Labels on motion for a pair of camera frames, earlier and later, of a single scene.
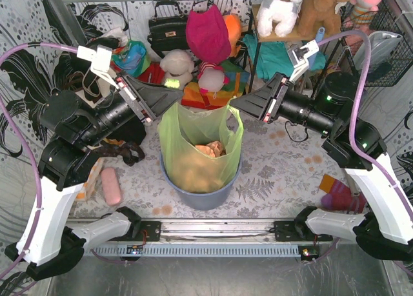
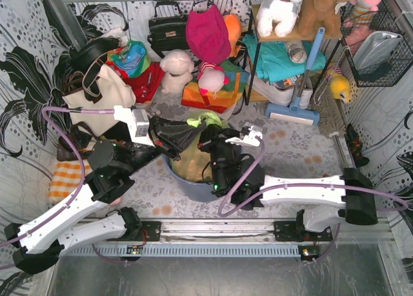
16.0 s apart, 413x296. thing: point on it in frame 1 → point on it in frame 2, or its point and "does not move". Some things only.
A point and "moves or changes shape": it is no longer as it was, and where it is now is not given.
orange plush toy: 233,24 does not move
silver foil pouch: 381,44 does not move
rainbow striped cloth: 193,97 does not move
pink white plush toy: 211,78 does not move
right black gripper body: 274,99 → 213,141
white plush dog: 279,7 does not move
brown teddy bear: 318,9 does not move
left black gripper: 134,99 → 158,138
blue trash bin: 203,201 → 202,191
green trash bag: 201,146 moves or changes shape
